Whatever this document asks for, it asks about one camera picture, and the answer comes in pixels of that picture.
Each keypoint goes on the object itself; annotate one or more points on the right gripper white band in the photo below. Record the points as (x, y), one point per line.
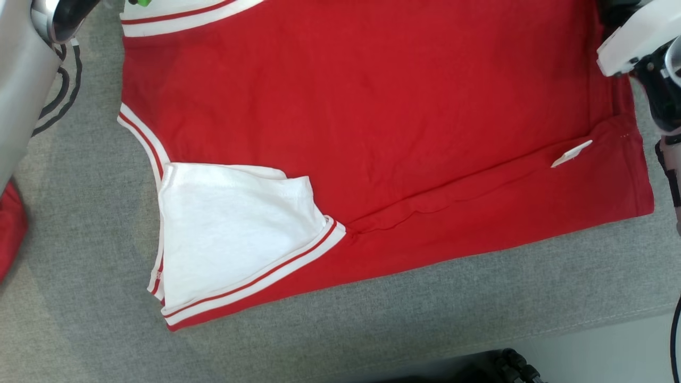
(638, 37)

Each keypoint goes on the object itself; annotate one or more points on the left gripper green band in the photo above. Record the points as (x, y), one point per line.
(139, 2)

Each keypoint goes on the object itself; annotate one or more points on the red jersey with black number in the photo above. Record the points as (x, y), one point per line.
(372, 106)

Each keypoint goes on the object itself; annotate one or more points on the red jersey with white trim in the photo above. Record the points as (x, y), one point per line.
(10, 229)

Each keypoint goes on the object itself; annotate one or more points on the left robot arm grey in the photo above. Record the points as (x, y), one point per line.
(21, 80)

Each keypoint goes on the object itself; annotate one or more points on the grey fabric sofa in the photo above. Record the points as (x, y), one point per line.
(80, 292)

